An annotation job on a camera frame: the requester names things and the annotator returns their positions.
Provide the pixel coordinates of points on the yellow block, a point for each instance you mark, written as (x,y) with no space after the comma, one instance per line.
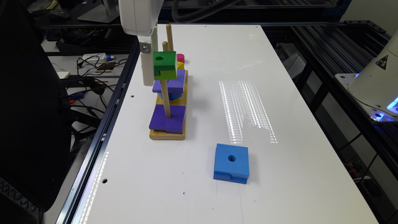
(180,66)

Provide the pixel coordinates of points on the light purple square block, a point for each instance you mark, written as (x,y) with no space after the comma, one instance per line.
(174,86)

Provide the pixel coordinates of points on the rear wooden peg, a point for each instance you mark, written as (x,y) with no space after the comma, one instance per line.
(170,37)

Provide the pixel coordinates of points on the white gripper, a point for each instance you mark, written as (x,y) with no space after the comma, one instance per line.
(138,17)

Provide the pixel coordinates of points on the black office chair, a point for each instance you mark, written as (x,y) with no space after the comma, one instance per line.
(35,132)

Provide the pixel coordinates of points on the blue block under purple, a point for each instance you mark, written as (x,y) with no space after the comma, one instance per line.
(172,96)

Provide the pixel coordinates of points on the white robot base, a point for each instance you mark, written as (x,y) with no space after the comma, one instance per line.
(375,87)

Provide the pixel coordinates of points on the dark purple square block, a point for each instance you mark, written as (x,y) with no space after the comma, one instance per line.
(174,124)

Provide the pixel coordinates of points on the magenta round block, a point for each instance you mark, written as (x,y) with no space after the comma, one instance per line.
(181,58)

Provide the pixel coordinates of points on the wooden peg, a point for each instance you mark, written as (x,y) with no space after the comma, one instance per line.
(165,46)
(165,97)
(170,37)

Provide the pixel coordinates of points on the green square block with hole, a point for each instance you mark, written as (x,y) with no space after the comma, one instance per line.
(165,65)

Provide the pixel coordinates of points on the white power strip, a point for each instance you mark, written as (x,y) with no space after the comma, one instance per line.
(98,58)

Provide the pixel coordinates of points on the wooden peg board base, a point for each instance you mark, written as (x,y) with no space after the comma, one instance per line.
(182,101)

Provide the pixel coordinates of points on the front wooden peg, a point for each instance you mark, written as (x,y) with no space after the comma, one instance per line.
(165,97)

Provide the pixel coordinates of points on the blue square block with hole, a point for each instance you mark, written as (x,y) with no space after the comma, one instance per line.
(231,163)

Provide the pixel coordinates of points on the silver monitor stand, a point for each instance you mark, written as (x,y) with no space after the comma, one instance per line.
(107,12)

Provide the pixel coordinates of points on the middle wooden peg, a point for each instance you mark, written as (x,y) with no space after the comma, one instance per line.
(165,46)

